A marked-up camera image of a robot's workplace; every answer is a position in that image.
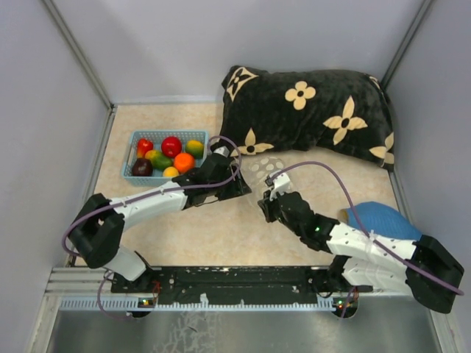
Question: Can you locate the blue cloth bag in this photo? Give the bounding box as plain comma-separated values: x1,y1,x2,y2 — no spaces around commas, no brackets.
354,202,422,240

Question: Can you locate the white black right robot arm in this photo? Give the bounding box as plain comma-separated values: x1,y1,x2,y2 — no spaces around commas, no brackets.
258,191,464,314

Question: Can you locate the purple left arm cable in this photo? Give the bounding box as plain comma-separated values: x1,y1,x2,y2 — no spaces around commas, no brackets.
60,135,243,321

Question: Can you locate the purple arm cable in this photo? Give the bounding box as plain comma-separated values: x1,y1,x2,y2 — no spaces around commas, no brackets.
270,161,465,320
60,135,243,321

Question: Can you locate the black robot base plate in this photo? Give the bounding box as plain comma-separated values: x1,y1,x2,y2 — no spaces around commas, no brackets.
111,266,352,305

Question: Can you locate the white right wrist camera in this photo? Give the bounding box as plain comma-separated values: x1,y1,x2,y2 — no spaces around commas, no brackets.
265,173,291,201

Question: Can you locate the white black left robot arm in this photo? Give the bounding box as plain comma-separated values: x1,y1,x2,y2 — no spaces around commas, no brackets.
65,154,252,292

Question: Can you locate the red yellow toy pepper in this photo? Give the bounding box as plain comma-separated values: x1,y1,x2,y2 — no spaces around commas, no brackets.
136,138,154,158

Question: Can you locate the clear dotted zip top bag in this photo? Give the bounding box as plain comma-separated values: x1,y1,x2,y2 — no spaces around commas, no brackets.
241,156,286,209

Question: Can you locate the white slotted cable duct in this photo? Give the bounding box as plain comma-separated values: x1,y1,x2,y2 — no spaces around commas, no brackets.
58,296,360,310

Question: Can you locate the green yellow toy mango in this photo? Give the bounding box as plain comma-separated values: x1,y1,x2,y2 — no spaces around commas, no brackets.
185,140,205,160

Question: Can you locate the red toy apple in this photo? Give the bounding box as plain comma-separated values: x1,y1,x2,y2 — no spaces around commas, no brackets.
160,136,183,158

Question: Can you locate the dark red toy fruit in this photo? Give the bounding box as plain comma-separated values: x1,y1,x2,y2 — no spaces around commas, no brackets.
131,157,154,177

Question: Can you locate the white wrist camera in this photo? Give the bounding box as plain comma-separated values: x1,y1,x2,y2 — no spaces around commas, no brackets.
213,146,233,158
265,173,291,201

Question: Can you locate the black pillow with cream flowers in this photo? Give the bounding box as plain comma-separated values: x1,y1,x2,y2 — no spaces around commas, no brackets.
219,65,394,171

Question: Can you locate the green orange toy mango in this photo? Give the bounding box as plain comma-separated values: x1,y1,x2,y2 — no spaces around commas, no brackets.
145,150,173,171

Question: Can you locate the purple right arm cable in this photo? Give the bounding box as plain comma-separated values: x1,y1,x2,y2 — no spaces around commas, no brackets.
270,161,465,320

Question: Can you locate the orange toy orange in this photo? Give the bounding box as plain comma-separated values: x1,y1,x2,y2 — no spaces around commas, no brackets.
173,152,196,174

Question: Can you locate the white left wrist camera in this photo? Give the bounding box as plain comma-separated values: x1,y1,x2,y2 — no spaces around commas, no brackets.
213,146,233,158

